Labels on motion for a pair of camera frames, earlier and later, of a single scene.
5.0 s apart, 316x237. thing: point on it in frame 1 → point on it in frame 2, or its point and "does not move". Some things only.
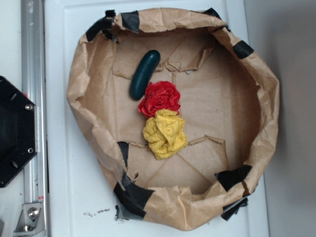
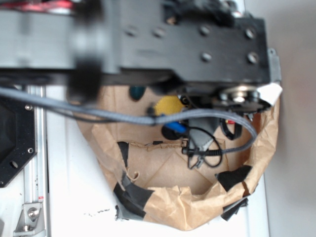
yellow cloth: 165,133 → 168,104
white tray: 80,202 does not move
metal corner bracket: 31,222 does not move
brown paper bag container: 179,114 does not move
